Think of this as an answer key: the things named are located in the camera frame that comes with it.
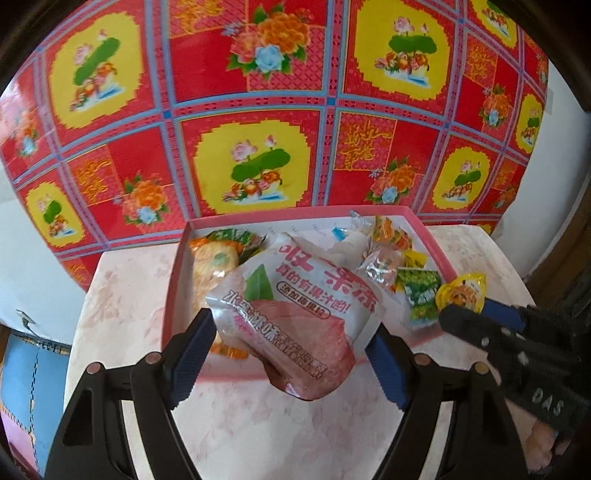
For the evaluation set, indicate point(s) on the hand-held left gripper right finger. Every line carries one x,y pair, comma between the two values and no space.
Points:
388,374

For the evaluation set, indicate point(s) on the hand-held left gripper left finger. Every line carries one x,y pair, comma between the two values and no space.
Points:
194,355

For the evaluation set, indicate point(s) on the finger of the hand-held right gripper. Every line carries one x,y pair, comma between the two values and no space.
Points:
503,314
466,327

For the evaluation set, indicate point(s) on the yellow packet orange print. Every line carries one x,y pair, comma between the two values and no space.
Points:
461,290

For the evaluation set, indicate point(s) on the pink cardboard box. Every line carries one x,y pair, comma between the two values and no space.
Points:
178,300

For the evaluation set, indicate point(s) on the light green patterned packet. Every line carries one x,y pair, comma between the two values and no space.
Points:
418,295

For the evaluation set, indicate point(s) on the yellow candy packet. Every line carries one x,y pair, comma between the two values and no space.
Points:
415,259

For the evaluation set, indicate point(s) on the orange cracker packet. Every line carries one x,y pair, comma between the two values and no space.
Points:
210,267

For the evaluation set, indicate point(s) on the clear rainbow-edged gummy packet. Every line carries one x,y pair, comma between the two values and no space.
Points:
378,270

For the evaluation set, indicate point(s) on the pink jelly drink pouch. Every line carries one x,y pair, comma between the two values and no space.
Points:
295,323

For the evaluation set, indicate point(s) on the orange gummy packet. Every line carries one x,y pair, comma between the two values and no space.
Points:
390,233

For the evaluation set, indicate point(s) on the dark green snack packet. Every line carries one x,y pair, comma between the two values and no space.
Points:
249,240

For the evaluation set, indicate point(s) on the clear blue-edged candy packet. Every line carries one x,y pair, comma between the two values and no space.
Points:
339,233

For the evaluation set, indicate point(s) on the person's right hand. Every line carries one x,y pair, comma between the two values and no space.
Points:
545,443

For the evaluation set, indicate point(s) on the dark wooden cabinet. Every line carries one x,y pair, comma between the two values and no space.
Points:
568,267

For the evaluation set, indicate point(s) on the blue foam floor mat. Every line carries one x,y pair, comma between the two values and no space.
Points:
32,383

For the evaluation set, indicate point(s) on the red floral printed sheet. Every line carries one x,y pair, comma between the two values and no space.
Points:
277,92

